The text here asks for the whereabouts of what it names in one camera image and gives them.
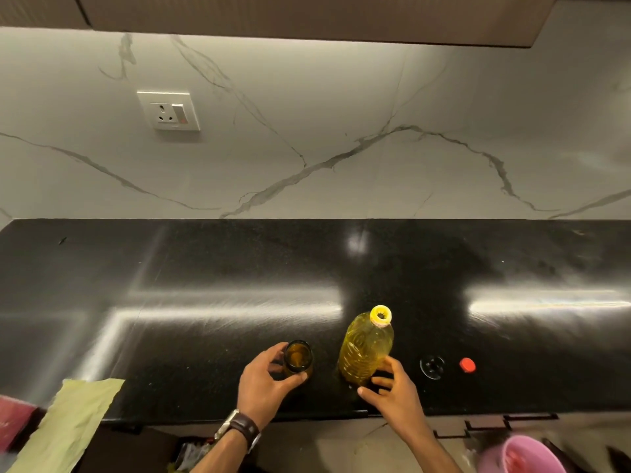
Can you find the person's left hand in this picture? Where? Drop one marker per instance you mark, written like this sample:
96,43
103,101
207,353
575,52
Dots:
256,389

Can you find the person's right hand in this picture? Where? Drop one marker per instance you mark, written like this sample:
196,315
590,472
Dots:
402,403

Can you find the person's right thumb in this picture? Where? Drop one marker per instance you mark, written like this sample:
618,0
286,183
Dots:
372,395

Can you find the person's left thumb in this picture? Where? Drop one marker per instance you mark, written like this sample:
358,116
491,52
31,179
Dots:
292,383

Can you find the person's right middle finger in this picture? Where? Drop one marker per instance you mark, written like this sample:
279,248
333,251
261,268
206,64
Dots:
392,365

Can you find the small amber glass jar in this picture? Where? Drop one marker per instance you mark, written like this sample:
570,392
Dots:
298,358

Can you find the yellow cooking oil bottle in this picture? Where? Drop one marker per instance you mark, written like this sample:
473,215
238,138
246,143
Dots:
364,347

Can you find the person's right forearm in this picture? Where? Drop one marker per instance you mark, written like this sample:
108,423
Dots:
436,455

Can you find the person's left forearm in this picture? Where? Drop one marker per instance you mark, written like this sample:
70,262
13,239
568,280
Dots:
222,455

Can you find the dark transparent jar lid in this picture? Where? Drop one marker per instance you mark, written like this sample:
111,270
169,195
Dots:
432,367

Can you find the red bottle cap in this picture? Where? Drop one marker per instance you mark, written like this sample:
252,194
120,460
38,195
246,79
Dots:
467,365

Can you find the pink plastic bucket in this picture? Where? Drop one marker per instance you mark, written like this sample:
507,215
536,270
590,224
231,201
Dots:
512,458

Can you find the dark brown base cabinet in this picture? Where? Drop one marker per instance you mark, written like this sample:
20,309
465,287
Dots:
123,450

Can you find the light green cloth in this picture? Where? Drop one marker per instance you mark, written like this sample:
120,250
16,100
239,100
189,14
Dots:
69,423

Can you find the red plastic container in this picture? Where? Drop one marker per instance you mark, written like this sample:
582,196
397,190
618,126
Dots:
14,421

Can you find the brown overhead cabinet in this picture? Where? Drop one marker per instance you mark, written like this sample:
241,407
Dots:
305,17

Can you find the white wall power socket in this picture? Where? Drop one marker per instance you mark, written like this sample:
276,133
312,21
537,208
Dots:
168,111

